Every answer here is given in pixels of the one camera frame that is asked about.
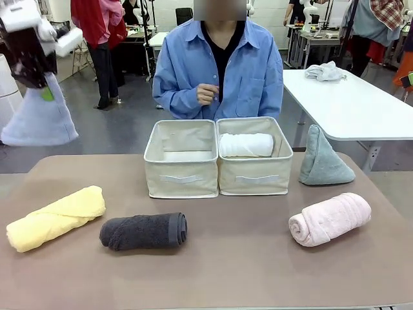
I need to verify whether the person's left forearm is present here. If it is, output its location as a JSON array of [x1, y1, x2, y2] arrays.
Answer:
[[254, 77, 284, 119]]

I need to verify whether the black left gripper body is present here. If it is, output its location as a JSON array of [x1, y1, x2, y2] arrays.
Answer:
[[0, 25, 59, 90]]

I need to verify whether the metal folding chair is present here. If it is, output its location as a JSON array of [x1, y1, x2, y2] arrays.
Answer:
[[71, 38, 97, 81]]

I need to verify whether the grey workbench with equipment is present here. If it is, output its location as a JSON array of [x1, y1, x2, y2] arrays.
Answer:
[[285, 21, 348, 70]]

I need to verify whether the black office chair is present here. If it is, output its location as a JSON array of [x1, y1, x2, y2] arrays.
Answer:
[[175, 6, 194, 25]]

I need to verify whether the seated person in black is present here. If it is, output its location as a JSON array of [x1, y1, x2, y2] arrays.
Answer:
[[121, 0, 143, 26]]

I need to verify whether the white towel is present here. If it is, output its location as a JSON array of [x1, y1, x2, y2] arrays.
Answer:
[[219, 132, 276, 159]]

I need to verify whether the person in blue shirt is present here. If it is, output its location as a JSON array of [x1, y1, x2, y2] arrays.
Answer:
[[152, 0, 284, 121]]

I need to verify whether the black tripod stand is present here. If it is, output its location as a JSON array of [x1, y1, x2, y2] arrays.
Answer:
[[140, 0, 159, 82]]

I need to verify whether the person's right hand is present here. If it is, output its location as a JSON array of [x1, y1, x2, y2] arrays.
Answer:
[[196, 83, 221, 107]]

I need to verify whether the white side table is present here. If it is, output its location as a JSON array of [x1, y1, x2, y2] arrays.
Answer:
[[282, 68, 413, 175]]

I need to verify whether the dark grey towel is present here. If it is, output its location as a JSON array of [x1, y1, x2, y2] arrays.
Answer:
[[99, 212, 188, 251]]

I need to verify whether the person's right forearm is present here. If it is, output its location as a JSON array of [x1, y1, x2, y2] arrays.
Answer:
[[152, 79, 207, 113]]

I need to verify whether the white crumpled cloth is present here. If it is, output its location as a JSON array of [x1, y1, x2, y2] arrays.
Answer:
[[304, 60, 347, 82]]

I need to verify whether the white cylindrical air purifier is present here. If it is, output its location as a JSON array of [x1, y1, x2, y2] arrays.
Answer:
[[0, 53, 24, 130]]

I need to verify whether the beige fabric storage bin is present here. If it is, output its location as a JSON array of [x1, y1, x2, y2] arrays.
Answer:
[[143, 119, 219, 199], [215, 116, 294, 196]]

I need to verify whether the light blue cone towel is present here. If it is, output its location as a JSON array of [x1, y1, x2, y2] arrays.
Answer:
[[0, 72, 79, 147]]

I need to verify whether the grey-green cone towel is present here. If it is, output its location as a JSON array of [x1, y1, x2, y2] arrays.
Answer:
[[297, 124, 356, 186]]

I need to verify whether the person in red top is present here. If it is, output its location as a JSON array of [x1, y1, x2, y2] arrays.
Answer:
[[70, 0, 128, 110]]

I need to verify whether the yellow towel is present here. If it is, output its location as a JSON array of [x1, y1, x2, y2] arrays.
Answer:
[[6, 185, 106, 253]]

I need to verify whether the pink towel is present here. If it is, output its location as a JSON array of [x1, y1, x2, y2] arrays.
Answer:
[[288, 192, 372, 248]]

